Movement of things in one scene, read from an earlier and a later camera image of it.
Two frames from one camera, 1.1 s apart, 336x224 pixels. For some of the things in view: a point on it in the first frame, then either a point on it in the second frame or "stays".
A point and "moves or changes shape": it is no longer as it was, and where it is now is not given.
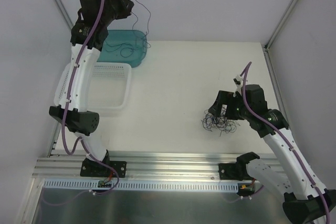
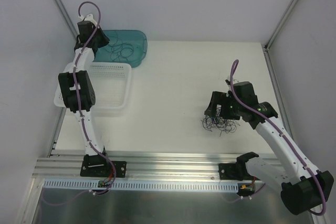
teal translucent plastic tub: (124, 46) stays
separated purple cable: (149, 19) → (119, 49)
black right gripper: (227, 100) stays
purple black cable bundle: (220, 123) stays
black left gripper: (123, 2) → (101, 40)
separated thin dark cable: (132, 51) moves or changes shape
